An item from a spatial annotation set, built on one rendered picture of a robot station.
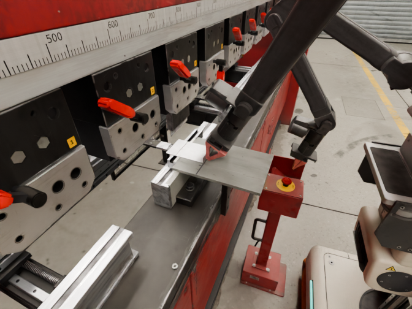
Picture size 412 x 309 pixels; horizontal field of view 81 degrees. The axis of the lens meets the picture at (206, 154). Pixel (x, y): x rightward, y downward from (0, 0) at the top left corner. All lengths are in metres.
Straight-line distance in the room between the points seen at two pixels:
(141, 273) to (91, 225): 1.36
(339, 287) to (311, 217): 0.70
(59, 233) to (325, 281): 1.68
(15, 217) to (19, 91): 0.15
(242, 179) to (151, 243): 0.30
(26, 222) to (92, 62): 0.22
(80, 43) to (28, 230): 0.25
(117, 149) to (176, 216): 0.36
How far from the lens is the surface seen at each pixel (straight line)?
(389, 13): 8.30
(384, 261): 0.91
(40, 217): 0.39
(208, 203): 0.77
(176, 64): 0.51
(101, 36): 0.40
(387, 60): 0.86
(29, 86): 0.34
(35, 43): 0.34
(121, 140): 0.45
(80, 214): 2.09
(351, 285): 1.46
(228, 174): 0.69
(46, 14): 0.35
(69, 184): 0.40
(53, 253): 1.96
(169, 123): 0.68
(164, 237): 0.71
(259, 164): 0.73
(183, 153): 0.76
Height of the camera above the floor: 1.45
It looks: 37 degrees down
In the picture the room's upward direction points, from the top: straight up
